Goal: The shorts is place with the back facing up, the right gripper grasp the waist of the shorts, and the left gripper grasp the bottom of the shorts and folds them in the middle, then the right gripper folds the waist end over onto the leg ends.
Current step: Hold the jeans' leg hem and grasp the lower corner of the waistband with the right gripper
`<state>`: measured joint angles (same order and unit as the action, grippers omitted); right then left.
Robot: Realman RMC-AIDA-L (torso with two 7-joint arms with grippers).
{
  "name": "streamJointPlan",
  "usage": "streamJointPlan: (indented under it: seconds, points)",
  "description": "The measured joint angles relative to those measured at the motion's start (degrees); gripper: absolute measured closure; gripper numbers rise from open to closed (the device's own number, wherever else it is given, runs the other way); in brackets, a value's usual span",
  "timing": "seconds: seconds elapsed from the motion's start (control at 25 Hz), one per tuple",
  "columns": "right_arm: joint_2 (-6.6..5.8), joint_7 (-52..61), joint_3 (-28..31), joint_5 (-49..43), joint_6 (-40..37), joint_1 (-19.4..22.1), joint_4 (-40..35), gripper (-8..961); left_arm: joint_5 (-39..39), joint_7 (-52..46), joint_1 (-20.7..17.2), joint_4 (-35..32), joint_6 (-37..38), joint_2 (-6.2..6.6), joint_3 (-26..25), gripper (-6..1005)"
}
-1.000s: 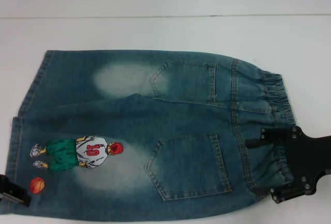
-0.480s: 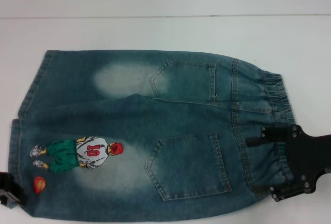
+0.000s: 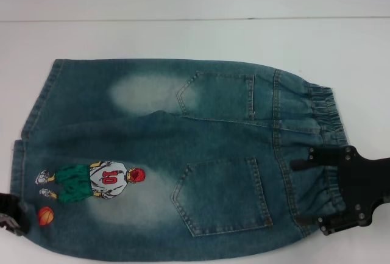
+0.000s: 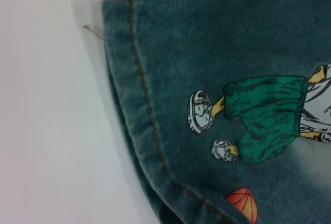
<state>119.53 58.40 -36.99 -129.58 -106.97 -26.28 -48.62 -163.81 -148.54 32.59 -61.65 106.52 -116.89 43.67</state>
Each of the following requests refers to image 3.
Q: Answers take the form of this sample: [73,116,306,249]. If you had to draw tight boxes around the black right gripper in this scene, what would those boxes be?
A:
[290,145,390,236]

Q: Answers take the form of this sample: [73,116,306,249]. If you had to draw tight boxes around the blue denim shorts with print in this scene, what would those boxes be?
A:
[10,59,344,264]

